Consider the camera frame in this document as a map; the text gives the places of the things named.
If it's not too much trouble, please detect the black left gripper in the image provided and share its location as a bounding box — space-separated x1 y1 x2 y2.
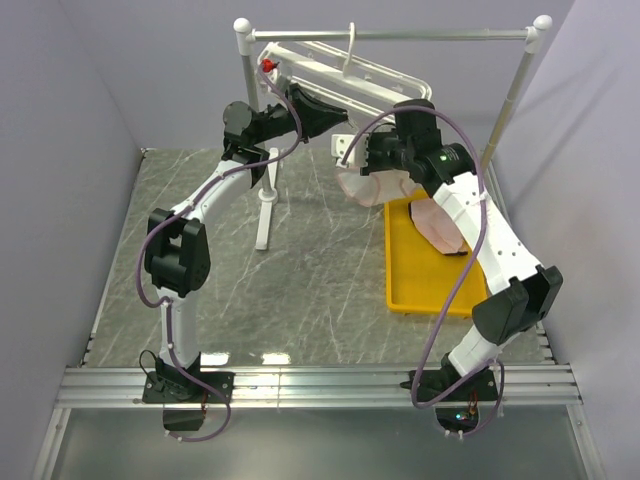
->
254 85 350 147

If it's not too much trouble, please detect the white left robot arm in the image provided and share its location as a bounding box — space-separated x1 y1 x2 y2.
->
136 83 348 437

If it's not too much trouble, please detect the yellow plastic tray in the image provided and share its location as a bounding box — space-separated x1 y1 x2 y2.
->
384 190 472 315

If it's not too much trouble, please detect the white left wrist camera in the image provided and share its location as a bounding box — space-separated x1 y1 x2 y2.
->
256 58 292 93

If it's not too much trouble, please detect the white plastic clip hanger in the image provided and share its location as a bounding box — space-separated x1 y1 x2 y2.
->
253 24 432 118

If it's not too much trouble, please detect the white metal clothes rack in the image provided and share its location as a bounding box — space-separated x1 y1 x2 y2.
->
232 13 554 251

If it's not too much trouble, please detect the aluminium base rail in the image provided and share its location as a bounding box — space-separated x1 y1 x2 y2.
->
34 363 605 479

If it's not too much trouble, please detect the white pink underwear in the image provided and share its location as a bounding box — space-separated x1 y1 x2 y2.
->
336 168 420 207

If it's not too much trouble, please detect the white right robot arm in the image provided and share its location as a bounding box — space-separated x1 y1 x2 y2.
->
366 99 563 408

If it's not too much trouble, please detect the pink underwear in tray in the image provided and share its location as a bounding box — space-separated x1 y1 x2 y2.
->
408 198 469 256

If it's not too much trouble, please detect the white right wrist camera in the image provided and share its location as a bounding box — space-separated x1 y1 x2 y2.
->
330 134 369 168

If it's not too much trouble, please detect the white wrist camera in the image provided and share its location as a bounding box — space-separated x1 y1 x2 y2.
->
256 58 292 93
330 134 369 168

